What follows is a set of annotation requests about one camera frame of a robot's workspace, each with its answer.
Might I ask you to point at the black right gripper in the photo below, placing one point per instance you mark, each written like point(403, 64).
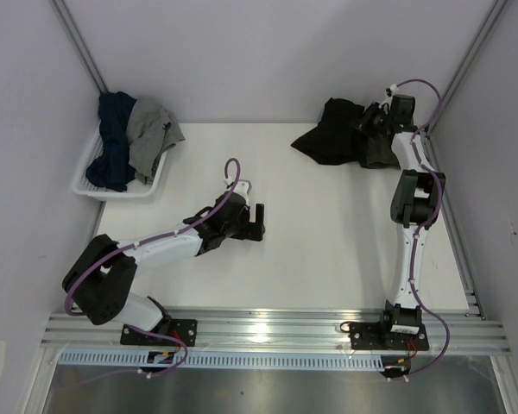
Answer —
point(366, 118)

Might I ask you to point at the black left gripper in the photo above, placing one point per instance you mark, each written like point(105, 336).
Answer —
point(251, 231)

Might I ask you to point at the olive green shorts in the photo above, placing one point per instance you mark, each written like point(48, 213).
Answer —
point(375, 153)

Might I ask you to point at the black shorts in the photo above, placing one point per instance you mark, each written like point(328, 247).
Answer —
point(335, 140)

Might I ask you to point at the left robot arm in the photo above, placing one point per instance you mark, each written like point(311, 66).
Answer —
point(100, 280)

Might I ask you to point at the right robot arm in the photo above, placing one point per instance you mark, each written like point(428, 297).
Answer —
point(414, 209)

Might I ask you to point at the grey shorts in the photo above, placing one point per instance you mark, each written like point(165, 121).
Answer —
point(151, 131)

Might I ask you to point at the dark blue garment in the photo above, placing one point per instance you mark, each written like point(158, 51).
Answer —
point(112, 142)

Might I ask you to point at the white perforated basket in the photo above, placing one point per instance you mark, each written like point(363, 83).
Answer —
point(136, 190)

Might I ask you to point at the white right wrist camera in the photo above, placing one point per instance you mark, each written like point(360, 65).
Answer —
point(392, 90)

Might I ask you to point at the aluminium mounting rail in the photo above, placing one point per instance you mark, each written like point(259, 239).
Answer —
point(284, 331)

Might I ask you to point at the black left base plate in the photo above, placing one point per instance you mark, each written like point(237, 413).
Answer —
point(184, 330)

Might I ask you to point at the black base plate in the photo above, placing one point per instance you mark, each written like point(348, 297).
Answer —
point(395, 337)
point(184, 330)

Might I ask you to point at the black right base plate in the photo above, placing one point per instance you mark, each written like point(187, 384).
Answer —
point(395, 337)

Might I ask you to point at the right aluminium corner post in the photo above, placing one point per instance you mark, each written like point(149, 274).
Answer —
point(480, 40)

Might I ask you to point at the aluminium corner post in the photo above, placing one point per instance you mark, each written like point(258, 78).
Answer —
point(77, 40)
point(480, 40)

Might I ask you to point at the white slotted cable duct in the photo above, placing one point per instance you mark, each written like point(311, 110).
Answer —
point(207, 359)

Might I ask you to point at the left aluminium corner post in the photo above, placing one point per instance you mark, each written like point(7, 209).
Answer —
point(77, 40)

